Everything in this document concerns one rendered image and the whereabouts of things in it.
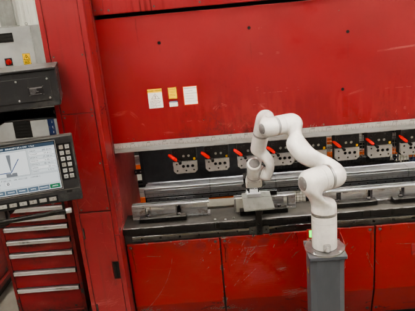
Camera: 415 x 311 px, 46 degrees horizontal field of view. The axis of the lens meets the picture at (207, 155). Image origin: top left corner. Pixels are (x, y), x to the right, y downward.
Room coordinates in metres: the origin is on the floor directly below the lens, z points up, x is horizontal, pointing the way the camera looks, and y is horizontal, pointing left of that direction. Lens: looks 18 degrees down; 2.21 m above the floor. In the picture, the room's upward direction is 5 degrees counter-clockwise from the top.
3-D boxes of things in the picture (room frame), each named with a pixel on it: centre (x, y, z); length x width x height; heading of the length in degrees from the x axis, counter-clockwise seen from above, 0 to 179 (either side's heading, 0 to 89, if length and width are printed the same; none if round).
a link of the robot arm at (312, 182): (2.12, -0.50, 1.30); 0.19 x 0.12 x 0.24; 114
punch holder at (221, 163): (2.94, -0.06, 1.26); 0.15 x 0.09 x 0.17; 88
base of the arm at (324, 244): (2.13, -0.53, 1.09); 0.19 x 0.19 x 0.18
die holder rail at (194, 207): (2.95, 0.27, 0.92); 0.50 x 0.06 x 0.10; 88
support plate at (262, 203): (2.79, -0.28, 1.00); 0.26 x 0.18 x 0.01; 178
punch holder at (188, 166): (2.95, 0.14, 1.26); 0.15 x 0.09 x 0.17; 88
